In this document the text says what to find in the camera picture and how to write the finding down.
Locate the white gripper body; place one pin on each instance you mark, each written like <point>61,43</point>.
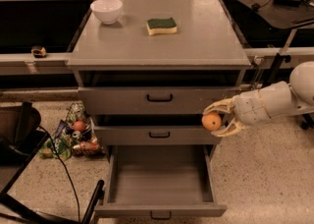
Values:
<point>250,109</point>

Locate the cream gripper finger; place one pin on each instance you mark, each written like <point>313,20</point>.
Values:
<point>233,127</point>
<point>222,106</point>

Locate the orange fruit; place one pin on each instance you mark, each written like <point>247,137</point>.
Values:
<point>212,121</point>

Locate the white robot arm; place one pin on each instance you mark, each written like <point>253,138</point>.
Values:
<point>232,115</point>

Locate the grey drawer cabinet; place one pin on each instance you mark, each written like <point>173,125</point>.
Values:
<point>205,40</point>

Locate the grey bottom drawer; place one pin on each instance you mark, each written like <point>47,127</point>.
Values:
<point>160,182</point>

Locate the grey drawer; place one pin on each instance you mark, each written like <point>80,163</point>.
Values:
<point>152,130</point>
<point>160,182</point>
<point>154,92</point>

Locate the grey middle drawer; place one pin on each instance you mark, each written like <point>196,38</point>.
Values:
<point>152,130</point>

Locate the grey top drawer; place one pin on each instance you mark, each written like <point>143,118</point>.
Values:
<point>154,92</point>

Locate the green yellow sponge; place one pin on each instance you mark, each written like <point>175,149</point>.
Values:
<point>161,26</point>

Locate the white bowl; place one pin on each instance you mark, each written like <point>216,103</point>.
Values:
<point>107,11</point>

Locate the yellow black tape measure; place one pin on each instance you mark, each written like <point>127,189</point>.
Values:
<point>38,51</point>

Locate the black folding chair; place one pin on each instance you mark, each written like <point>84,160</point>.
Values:
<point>20,139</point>

